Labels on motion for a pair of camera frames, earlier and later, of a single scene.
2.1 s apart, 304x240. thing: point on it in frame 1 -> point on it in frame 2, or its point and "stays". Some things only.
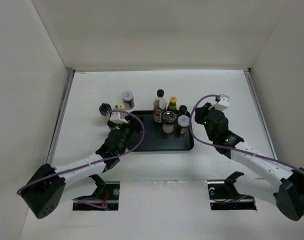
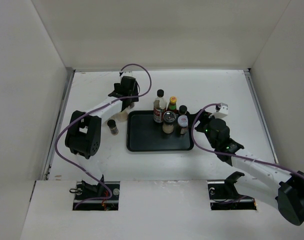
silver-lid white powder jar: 169,117 stays
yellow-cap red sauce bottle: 172,106 stays
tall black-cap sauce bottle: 159,106 stays
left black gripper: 134,123 -> 134,92
